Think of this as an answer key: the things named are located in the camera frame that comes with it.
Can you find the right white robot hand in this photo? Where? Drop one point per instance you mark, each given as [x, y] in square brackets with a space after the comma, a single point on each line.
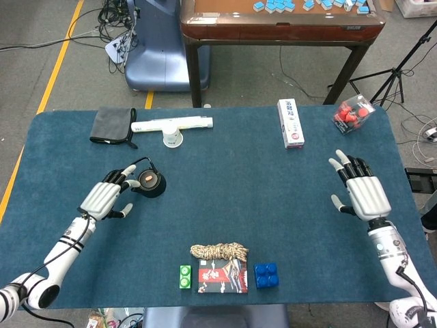
[367, 196]

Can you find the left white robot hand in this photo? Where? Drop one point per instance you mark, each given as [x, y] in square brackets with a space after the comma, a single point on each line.
[100, 200]

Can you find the black teapot lid wooden knob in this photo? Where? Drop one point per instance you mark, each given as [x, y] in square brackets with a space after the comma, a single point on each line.
[145, 183]

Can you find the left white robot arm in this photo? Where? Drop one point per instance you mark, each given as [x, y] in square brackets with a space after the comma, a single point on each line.
[66, 249]

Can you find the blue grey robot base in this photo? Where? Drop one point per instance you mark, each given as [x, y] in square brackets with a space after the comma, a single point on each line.
[157, 61]

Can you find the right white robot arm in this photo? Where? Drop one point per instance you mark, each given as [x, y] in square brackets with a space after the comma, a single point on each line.
[387, 253]

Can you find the black cast iron teapot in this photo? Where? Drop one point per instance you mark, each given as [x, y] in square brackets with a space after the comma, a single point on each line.
[157, 191]

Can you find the grey folded cloth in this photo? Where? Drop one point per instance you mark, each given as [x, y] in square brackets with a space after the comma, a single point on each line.
[109, 124]

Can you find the clear box of red capsules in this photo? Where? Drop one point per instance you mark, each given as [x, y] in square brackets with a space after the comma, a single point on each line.
[351, 116]

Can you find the white paper cup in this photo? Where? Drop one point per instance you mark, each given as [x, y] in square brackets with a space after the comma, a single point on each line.
[172, 137]

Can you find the white purple toothpaste box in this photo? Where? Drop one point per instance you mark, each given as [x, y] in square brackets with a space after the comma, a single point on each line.
[290, 123]

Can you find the green building block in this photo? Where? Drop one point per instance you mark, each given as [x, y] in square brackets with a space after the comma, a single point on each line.
[185, 276]

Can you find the colourful snack bags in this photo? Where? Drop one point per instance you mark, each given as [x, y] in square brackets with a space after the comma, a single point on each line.
[99, 319]

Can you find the long white roll box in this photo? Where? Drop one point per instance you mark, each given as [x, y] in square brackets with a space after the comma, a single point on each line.
[194, 122]

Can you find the black tripod stand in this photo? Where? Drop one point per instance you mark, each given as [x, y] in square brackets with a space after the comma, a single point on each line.
[396, 73]

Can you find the blue felt table mat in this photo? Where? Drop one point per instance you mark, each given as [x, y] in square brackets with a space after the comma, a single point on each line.
[239, 188]

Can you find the blue building block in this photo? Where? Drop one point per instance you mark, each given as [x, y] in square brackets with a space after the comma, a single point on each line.
[266, 276]

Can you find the red black book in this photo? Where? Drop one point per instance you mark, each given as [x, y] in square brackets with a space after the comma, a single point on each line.
[218, 280]

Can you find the white power strip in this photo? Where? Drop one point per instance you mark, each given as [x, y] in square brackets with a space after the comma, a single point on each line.
[116, 51]

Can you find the dark grey robot body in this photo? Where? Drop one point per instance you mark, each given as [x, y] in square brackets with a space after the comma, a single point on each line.
[215, 317]

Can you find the brown mahjong table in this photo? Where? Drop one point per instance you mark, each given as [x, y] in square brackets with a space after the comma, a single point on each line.
[273, 32]

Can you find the white face-up mahjong tile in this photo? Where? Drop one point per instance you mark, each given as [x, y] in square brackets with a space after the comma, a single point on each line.
[348, 5]

